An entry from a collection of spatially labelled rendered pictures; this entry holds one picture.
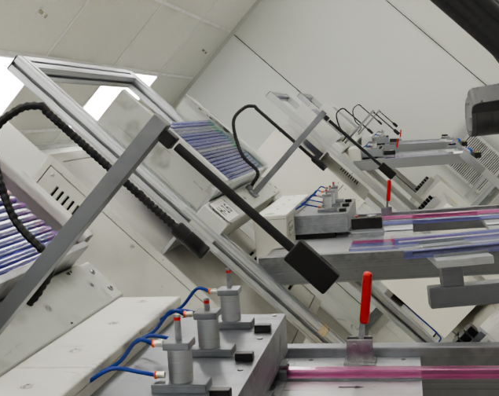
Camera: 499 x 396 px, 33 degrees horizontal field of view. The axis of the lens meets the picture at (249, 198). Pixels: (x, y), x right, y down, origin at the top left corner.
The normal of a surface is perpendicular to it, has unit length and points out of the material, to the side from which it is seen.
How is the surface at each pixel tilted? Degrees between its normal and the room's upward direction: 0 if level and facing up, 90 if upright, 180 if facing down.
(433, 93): 90
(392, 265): 90
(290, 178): 90
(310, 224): 90
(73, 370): 46
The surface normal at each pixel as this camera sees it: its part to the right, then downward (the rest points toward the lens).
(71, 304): 0.64, -0.74
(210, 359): -0.06, -0.99
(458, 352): -0.18, 0.11
